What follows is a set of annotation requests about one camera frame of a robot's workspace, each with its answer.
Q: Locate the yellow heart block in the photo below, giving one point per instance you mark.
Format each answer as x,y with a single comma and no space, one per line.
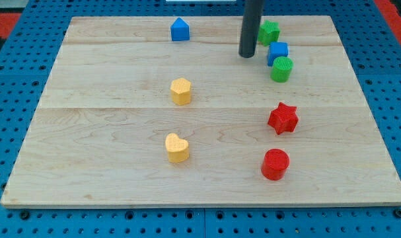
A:
177,148

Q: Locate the yellow pentagon block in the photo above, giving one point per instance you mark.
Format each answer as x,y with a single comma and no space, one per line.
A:
181,91

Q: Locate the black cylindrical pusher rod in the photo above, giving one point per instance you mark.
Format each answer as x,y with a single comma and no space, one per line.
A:
253,10

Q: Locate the red cylinder block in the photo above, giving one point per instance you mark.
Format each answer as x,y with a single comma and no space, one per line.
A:
275,164

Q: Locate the light wooden board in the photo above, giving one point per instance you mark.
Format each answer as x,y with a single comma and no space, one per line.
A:
97,137

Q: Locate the green cylinder block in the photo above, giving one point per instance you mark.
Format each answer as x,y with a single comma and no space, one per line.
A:
281,69

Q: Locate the blue cube block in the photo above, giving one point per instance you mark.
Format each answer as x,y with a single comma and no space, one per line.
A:
275,50

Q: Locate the green star block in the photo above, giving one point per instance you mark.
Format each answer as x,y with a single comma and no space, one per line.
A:
268,33

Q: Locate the blue house-shaped block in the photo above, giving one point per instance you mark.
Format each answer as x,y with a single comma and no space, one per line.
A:
180,30

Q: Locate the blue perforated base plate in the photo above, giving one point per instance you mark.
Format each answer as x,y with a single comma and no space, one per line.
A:
27,56

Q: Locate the red star block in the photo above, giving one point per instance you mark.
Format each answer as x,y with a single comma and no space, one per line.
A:
283,118

